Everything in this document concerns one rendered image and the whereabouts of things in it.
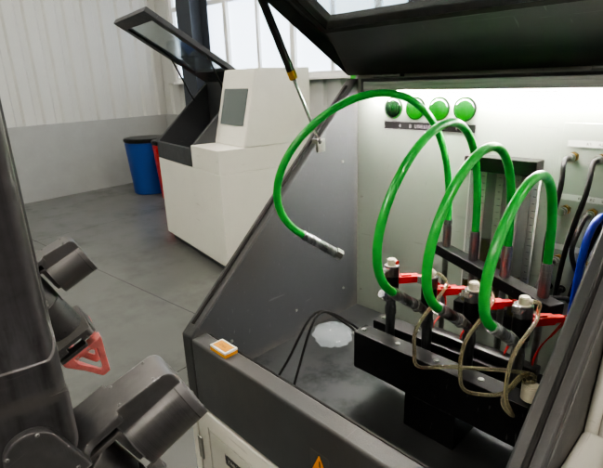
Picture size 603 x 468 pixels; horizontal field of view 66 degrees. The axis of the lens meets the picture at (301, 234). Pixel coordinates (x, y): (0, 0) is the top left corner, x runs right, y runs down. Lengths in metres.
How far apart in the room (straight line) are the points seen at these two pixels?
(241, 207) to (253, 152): 0.43
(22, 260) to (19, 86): 6.93
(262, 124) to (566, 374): 3.22
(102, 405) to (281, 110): 3.45
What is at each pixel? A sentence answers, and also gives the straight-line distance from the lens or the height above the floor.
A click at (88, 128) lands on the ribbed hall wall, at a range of 7.57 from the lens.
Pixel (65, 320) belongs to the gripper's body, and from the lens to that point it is 0.83.
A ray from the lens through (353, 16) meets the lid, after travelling 1.07.
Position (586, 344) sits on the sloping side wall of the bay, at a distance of 0.70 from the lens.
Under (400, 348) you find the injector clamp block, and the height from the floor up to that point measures 0.98.
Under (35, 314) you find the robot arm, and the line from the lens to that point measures 0.36.
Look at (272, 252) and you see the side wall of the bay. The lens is 1.08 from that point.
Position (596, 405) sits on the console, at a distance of 0.79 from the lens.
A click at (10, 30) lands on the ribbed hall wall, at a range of 7.30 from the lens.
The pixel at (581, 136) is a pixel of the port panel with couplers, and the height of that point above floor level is 1.34.
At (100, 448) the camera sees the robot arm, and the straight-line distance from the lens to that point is 0.43.
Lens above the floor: 1.45
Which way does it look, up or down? 18 degrees down
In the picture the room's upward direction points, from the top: 2 degrees counter-clockwise
